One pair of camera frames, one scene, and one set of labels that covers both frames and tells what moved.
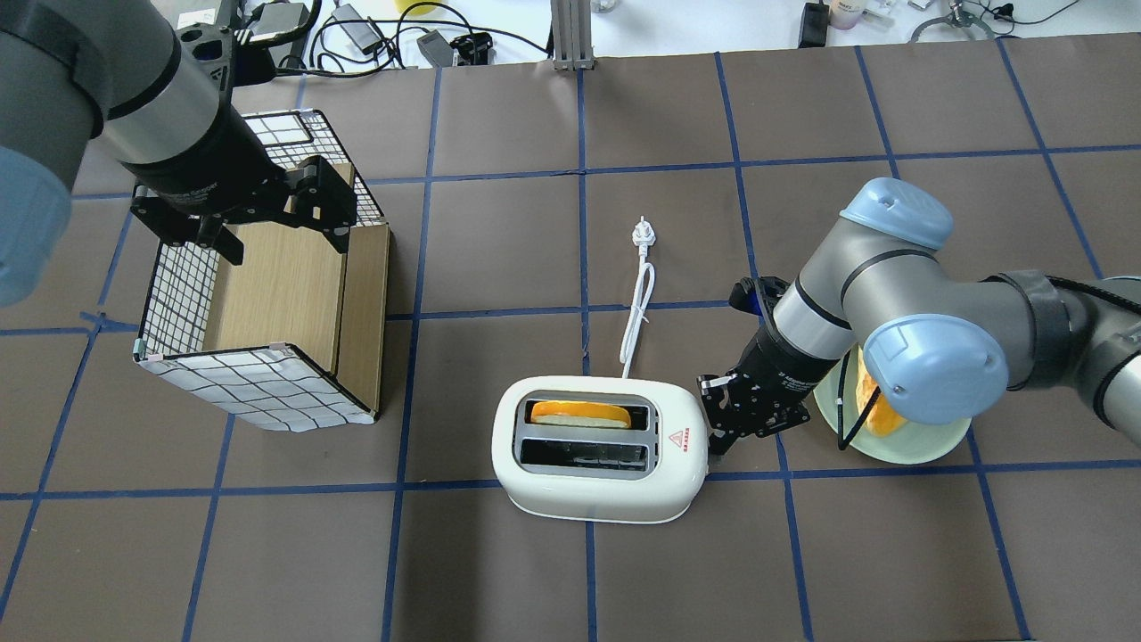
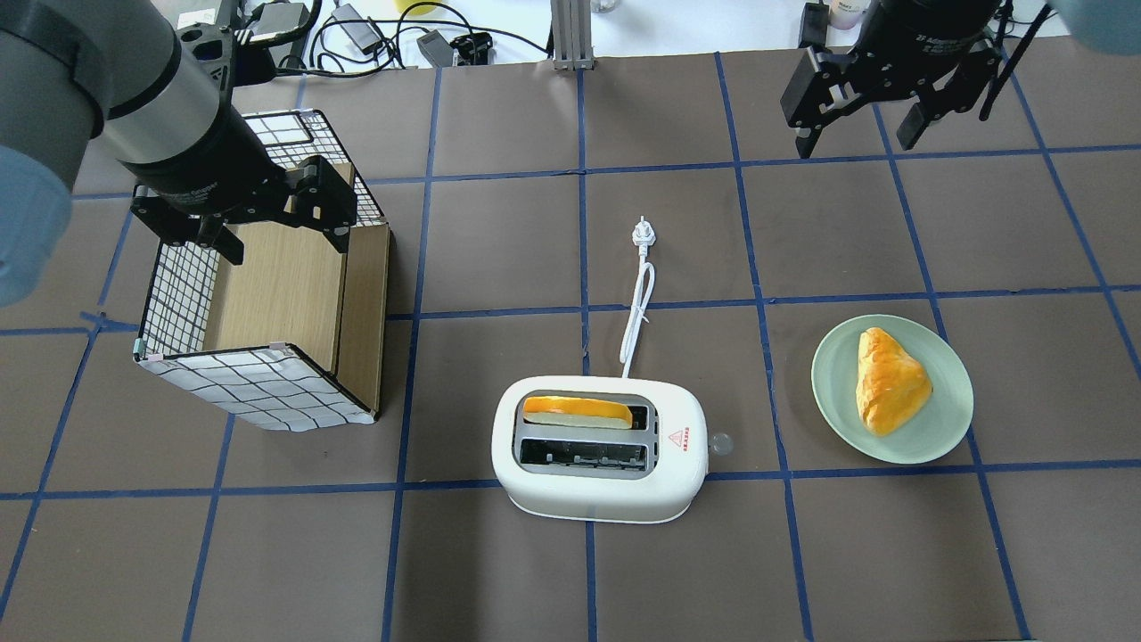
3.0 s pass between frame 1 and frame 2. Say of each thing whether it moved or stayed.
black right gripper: moved
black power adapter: stayed
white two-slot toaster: stayed
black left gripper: stayed
